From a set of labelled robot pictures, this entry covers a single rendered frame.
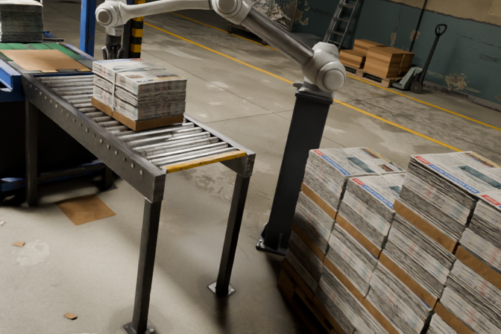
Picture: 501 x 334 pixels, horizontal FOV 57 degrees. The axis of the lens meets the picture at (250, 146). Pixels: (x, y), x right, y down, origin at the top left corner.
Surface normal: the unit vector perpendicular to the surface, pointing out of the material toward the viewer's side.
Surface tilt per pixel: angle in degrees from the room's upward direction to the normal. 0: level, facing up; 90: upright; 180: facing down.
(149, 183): 90
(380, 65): 90
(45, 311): 0
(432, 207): 90
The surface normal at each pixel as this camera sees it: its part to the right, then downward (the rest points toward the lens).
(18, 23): 0.69, 0.39
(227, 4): -0.04, 0.33
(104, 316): 0.18, -0.91
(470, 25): -0.70, 0.15
